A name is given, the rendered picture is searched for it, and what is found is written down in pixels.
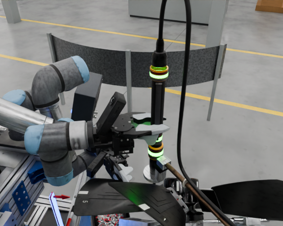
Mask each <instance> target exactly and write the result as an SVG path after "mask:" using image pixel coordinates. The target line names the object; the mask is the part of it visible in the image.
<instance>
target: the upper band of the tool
mask: <svg viewBox="0 0 283 226"><path fill-rule="evenodd" d="M150 70H151V71H153V72H157V73H162V72H166V71H167V70H168V66H166V67H164V68H163V67H162V68H158V67H156V68H155V67H154V66H152V65H151V66H150ZM156 76H157V75H156ZM162 76H163V75H162ZM156 79H157V78H156ZM161 79H163V78H161Z"/></svg>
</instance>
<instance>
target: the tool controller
mask: <svg viewBox="0 0 283 226"><path fill-rule="evenodd" d="M102 77H103V75H101V74H97V73H93V72H89V80H88V81H87V82H85V83H83V84H80V85H78V86H77V88H76V91H75V92H74V99H73V106H72V112H71V119H72V120H73V121H86V122H87V121H92V120H93V118H95V119H96V118H97V114H98V111H97V110H95V109H96V106H97V102H98V100H99V99H98V98H99V94H100V89H101V84H102V80H103V79H102Z"/></svg>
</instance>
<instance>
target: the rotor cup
mask: <svg viewBox="0 0 283 226"><path fill-rule="evenodd" d="M190 179H191V180H192V182H193V183H194V184H195V185H196V186H197V182H198V188H199V180H198V179H197V178H190ZM177 181H179V180H178V179H177V178H165V179H164V187H166V188H169V187H171V188H173V189H174V191H175V192H176V193H177V194H178V195H181V196H182V201H183V202H184V203H185V204H186V206H187V207H188V209H189V211H188V212H187V213H186V221H201V220H203V219H204V213H203V212H200V211H196V210H195V205H196V204H198V203H199V202H198V199H197V198H196V197H195V196H194V195H193V194H192V193H191V192H190V191H189V190H188V189H187V188H184V187H183V186H182V183H181V182H180V181H179V191H177Z"/></svg>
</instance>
